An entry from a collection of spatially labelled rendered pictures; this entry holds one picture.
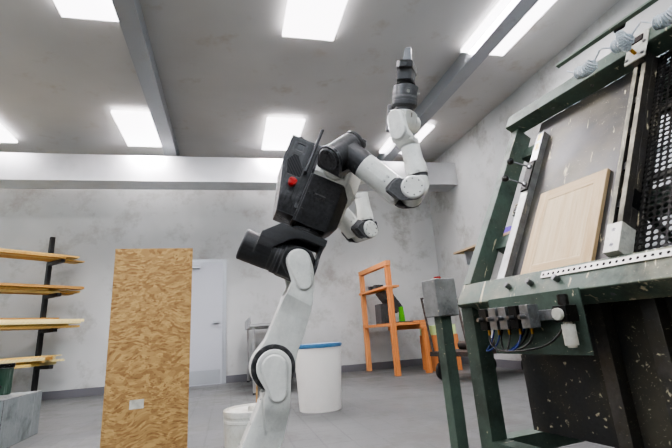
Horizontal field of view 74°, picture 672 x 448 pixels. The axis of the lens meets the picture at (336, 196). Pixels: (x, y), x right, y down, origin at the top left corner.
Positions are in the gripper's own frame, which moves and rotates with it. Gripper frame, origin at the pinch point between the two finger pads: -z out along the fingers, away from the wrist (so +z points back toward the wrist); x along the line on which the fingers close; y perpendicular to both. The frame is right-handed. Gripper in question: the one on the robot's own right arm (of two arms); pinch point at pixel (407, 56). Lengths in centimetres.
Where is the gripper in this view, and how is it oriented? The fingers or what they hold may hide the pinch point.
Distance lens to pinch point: 164.7
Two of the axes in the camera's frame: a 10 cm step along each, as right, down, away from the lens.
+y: 9.4, 0.5, -3.5
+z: -0.8, 10.0, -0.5
